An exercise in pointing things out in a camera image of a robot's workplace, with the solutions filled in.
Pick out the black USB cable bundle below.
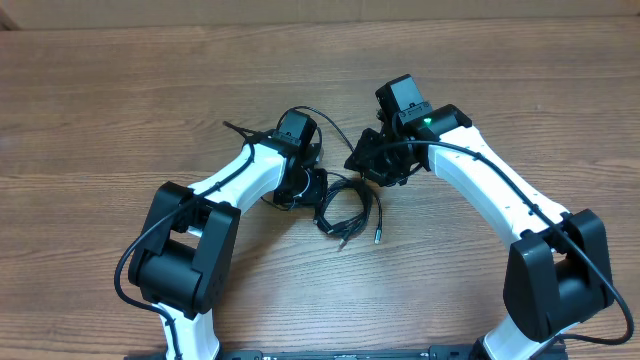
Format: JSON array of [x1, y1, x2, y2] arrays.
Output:
[[222, 104, 385, 251]]

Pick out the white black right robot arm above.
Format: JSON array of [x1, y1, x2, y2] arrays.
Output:
[[344, 75, 634, 359]]

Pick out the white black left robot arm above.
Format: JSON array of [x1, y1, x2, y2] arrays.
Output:
[[114, 109, 326, 359]]

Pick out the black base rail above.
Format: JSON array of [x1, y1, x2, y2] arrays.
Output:
[[217, 345, 486, 360]]

